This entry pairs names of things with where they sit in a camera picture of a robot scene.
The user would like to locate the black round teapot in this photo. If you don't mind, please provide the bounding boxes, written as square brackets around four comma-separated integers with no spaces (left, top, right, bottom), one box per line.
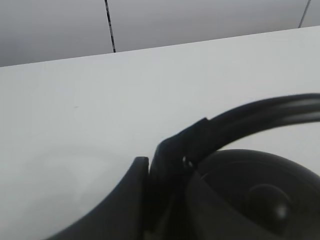
[144,93,320,240]

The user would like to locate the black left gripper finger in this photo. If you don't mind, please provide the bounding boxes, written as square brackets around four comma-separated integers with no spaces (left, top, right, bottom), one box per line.
[49,157,149,240]

